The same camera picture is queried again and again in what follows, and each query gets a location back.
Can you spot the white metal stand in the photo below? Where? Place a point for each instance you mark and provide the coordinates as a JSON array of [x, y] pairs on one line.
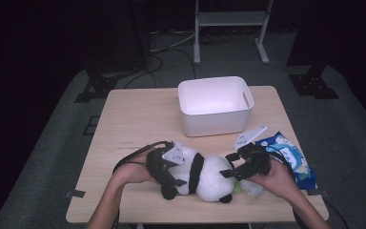
[[230, 18]]

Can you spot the black stand base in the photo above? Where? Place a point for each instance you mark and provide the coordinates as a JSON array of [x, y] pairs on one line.
[[97, 87], [313, 84]]

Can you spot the black square floor frame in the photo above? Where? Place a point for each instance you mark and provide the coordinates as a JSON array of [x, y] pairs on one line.
[[87, 125]]

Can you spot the panda plush toy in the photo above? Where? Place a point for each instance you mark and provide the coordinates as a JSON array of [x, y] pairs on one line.
[[214, 181]]

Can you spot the white wet wipe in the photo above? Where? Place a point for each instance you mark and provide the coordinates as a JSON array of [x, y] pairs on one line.
[[253, 189]]

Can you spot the black tape strip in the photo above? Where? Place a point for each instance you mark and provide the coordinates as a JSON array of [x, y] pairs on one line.
[[315, 191], [75, 193]]

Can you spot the blue wet wipes packet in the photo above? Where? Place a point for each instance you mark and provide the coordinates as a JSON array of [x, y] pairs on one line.
[[298, 162]]

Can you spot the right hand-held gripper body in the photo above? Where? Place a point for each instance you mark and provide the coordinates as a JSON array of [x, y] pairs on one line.
[[257, 160]]

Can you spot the person's right hand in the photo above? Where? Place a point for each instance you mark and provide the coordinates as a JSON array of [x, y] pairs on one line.
[[278, 181]]

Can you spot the person's left hand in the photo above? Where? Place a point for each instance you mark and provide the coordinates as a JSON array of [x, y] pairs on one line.
[[132, 171]]

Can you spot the white plastic storage bin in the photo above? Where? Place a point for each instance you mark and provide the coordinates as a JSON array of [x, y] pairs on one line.
[[214, 122]]

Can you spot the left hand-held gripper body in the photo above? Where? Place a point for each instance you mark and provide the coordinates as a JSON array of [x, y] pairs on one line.
[[157, 163]]

